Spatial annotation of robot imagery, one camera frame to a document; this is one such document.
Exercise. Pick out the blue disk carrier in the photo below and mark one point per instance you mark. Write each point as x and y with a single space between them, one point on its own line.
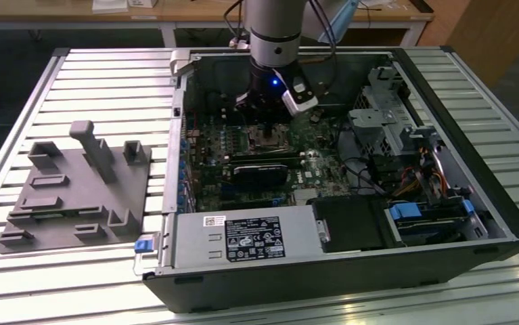
404 211

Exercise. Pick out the black plastic shroud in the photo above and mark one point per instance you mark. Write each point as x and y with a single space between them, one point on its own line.
353 223

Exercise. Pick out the black CPU socket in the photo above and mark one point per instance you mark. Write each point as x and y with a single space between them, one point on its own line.
252 144

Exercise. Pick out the gray parts rack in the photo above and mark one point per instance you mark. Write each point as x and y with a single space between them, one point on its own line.
83 189

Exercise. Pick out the wooden cabinet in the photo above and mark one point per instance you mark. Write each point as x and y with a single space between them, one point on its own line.
488 34

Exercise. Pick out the white box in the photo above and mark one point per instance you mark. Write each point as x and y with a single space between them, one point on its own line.
109 6

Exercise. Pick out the small silver heatsink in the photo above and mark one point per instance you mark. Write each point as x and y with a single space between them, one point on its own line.
305 196

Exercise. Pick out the blue case latch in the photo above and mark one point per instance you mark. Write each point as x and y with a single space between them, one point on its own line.
145 244

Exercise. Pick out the black graphics card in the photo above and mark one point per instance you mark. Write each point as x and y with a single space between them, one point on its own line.
259 176

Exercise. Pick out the gray metal disk bay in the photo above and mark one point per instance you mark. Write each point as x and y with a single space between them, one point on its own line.
371 118

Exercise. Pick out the black PC case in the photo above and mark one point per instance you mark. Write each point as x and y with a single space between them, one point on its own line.
285 284

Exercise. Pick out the wooden desk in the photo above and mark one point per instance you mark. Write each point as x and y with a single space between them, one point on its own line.
37 13

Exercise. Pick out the silver power supply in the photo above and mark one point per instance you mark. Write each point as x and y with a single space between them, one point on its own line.
196 243

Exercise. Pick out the green motherboard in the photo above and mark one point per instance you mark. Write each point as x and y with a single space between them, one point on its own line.
327 169

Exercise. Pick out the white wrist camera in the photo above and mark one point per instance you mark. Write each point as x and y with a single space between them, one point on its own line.
299 96

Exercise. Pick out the small blue bay clip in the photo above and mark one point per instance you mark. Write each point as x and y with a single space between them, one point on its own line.
467 207

